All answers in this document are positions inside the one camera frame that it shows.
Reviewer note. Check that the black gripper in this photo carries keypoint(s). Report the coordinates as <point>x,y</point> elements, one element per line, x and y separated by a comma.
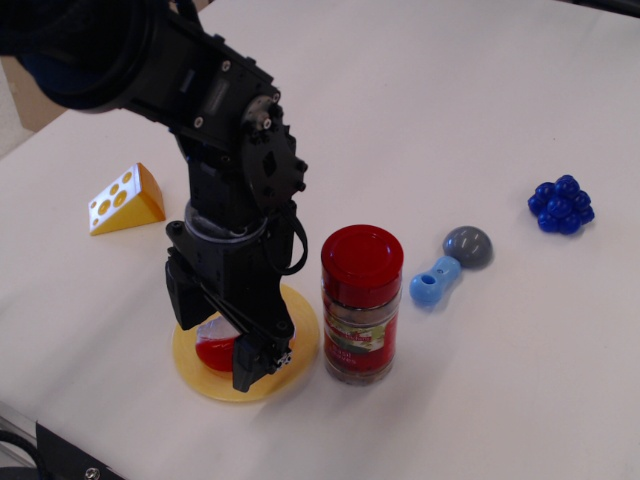
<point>240,279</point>

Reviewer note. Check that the red and white toy sushi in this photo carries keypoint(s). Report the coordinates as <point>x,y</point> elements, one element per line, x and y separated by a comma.
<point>215,341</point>

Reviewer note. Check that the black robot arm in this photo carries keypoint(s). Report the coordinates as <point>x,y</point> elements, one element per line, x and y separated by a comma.
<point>153,58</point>

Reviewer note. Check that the yellow plastic plate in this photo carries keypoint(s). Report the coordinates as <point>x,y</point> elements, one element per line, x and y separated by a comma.
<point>218,385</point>

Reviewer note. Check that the red lidded spice jar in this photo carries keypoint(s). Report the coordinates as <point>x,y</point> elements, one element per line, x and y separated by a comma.
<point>361,292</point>

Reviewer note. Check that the yellow toy cheese wedge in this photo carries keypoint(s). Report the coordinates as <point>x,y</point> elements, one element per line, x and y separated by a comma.
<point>131,200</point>

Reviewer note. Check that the blue and grey toy scoop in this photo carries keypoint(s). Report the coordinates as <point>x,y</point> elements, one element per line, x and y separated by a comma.
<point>464,247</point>

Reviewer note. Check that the blue toy grape cluster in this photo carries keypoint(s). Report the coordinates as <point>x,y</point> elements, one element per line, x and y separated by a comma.
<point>561,207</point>

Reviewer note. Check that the black corner bracket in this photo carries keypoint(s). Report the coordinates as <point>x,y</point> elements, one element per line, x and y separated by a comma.
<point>64,460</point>

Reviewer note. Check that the aluminium frame rail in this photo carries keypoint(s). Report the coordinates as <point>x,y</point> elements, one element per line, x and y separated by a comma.
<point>13,421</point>

